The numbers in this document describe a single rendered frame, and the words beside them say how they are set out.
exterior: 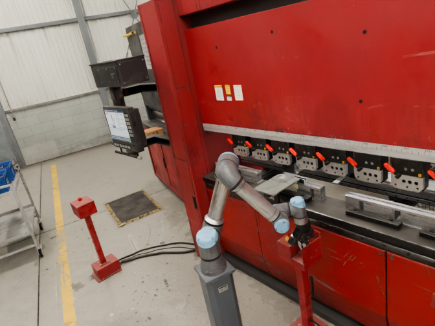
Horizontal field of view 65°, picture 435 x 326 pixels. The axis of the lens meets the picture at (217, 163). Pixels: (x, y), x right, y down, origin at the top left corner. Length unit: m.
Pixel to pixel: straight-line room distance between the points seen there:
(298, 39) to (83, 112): 7.14
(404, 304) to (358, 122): 1.01
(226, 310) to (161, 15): 2.03
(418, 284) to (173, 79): 2.05
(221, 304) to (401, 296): 0.97
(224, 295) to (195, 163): 1.25
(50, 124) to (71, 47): 1.79
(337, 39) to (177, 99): 1.33
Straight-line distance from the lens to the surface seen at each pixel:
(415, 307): 2.20
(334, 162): 2.10
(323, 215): 2.17
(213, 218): 1.94
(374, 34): 1.82
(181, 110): 2.75
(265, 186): 2.28
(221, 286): 1.99
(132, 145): 2.80
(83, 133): 8.76
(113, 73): 2.75
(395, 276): 2.13
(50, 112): 8.66
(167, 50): 2.70
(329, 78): 1.96
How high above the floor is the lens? 1.98
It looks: 20 degrees down
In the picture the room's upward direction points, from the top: 11 degrees counter-clockwise
